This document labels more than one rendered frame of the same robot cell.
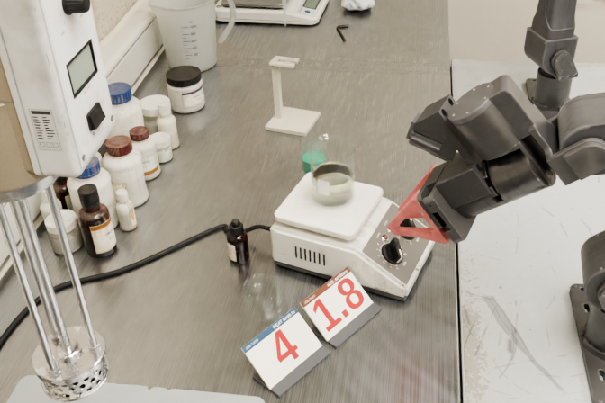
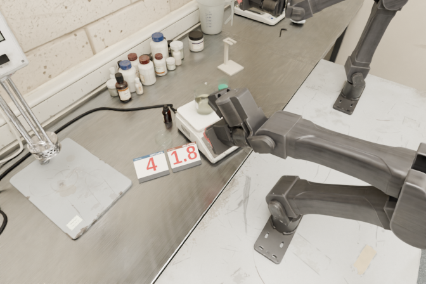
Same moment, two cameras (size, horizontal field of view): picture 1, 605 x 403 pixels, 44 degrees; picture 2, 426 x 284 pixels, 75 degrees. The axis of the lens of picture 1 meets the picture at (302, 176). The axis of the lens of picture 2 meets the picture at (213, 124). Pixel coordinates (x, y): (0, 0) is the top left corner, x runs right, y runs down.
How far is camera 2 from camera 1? 42 cm
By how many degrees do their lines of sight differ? 22
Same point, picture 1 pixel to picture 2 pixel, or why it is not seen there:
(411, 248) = not seen: hidden behind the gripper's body
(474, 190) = (224, 135)
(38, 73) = not seen: outside the picture
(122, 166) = (142, 68)
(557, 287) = not seen: hidden behind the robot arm
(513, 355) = (238, 207)
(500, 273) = (262, 168)
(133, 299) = (121, 122)
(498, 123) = (231, 111)
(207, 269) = (153, 120)
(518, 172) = (239, 136)
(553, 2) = (361, 47)
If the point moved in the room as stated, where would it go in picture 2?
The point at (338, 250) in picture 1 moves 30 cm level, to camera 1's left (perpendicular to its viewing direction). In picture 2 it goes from (193, 133) to (112, 106)
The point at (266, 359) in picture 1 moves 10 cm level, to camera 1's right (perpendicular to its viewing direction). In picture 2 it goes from (141, 167) to (171, 179)
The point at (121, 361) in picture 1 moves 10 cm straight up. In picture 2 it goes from (100, 144) to (90, 123)
